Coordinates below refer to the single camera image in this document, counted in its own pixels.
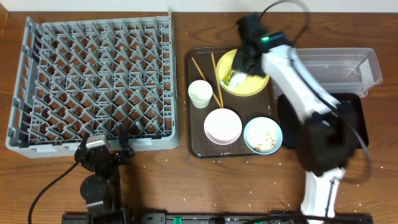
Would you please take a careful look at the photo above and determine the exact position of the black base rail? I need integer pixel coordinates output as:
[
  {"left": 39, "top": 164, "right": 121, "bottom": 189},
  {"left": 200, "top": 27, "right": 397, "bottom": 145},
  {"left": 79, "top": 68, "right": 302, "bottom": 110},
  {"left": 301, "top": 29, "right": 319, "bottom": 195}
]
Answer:
[{"left": 61, "top": 212, "right": 374, "bottom": 224}]

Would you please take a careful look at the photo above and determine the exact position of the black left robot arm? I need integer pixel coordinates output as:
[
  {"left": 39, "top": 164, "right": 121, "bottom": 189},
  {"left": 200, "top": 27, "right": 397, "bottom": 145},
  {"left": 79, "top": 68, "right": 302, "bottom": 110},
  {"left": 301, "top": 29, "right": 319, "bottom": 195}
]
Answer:
[{"left": 75, "top": 125, "right": 135, "bottom": 224}]

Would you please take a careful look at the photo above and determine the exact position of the white plastic cup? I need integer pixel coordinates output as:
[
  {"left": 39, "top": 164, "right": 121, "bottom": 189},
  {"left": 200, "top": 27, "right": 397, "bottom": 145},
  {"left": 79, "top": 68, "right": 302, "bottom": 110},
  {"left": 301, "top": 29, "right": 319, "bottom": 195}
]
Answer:
[{"left": 188, "top": 80, "right": 213, "bottom": 109}]

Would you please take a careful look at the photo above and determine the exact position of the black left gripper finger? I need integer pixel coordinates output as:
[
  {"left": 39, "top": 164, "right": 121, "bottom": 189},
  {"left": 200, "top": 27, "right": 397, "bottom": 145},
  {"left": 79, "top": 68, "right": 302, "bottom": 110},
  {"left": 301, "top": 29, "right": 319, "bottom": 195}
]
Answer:
[
  {"left": 118, "top": 124, "right": 135, "bottom": 157},
  {"left": 78, "top": 133, "right": 90, "bottom": 152}
]

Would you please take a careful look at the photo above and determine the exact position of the yellow plastic plate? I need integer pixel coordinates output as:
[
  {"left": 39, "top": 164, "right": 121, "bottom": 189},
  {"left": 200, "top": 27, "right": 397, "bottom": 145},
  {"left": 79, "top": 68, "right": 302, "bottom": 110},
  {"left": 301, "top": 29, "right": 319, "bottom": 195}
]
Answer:
[{"left": 216, "top": 49, "right": 269, "bottom": 96}]

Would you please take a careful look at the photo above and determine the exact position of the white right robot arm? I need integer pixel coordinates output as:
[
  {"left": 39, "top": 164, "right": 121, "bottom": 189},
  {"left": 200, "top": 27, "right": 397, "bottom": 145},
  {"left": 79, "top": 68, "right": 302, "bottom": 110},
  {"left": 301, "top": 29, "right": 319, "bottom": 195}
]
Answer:
[{"left": 232, "top": 13, "right": 359, "bottom": 223}]

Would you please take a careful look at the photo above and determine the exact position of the black plastic bin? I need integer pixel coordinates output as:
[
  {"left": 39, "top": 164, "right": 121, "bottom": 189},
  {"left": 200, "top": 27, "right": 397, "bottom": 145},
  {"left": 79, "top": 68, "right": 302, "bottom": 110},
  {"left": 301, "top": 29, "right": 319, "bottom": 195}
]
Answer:
[{"left": 277, "top": 93, "right": 369, "bottom": 150}]

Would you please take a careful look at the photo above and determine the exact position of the white paper napkin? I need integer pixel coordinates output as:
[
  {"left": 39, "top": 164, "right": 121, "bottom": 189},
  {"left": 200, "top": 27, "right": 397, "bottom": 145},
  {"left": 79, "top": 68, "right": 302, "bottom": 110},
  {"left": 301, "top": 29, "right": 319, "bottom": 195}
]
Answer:
[{"left": 228, "top": 70, "right": 247, "bottom": 90}]

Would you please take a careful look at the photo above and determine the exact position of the dark brown tray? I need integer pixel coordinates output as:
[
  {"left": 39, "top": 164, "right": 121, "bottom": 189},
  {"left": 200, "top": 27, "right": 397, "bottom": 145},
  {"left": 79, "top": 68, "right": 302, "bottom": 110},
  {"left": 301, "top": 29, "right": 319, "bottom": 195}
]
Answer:
[{"left": 185, "top": 47, "right": 278, "bottom": 159}]

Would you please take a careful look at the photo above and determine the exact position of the light blue bowl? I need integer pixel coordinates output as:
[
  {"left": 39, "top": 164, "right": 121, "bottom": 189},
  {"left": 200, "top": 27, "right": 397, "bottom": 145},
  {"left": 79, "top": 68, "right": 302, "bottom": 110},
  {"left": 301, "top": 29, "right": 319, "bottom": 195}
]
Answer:
[{"left": 243, "top": 117, "right": 283, "bottom": 155}]

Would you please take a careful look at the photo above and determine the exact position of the green yellow snack wrapper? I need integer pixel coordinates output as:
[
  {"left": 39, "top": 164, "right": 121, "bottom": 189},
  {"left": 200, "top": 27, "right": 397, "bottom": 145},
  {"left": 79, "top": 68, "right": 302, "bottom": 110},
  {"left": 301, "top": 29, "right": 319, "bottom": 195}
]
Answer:
[{"left": 221, "top": 70, "right": 236, "bottom": 86}]

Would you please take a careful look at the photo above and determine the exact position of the right wooden chopstick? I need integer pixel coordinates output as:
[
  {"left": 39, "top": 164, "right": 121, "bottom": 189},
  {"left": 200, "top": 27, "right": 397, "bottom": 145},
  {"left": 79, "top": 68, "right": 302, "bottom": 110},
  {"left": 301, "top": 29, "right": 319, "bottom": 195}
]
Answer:
[{"left": 211, "top": 53, "right": 224, "bottom": 108}]

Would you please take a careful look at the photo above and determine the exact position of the left wooden chopstick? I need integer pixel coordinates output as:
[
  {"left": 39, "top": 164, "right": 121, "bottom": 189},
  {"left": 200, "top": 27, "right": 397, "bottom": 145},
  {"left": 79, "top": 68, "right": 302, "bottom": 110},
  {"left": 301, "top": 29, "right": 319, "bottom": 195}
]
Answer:
[{"left": 190, "top": 56, "right": 223, "bottom": 109}]

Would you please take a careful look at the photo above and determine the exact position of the wooden chopstick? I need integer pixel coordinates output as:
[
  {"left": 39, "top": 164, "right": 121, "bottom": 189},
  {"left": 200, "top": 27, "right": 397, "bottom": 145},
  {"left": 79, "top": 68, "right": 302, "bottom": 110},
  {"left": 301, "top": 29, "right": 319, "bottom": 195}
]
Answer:
[
  {"left": 211, "top": 53, "right": 224, "bottom": 108},
  {"left": 190, "top": 56, "right": 223, "bottom": 109}
]

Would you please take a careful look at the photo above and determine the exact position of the grey dish rack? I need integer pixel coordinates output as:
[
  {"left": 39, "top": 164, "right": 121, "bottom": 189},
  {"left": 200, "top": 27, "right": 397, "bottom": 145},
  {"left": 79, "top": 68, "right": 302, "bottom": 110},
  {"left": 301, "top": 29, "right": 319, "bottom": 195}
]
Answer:
[{"left": 6, "top": 14, "right": 179, "bottom": 159}]

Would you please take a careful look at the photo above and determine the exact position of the clear plastic bin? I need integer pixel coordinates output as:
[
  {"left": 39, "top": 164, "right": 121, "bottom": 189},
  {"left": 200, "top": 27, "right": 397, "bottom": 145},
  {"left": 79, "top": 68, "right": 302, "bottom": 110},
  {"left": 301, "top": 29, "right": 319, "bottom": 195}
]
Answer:
[{"left": 297, "top": 48, "right": 382, "bottom": 98}]

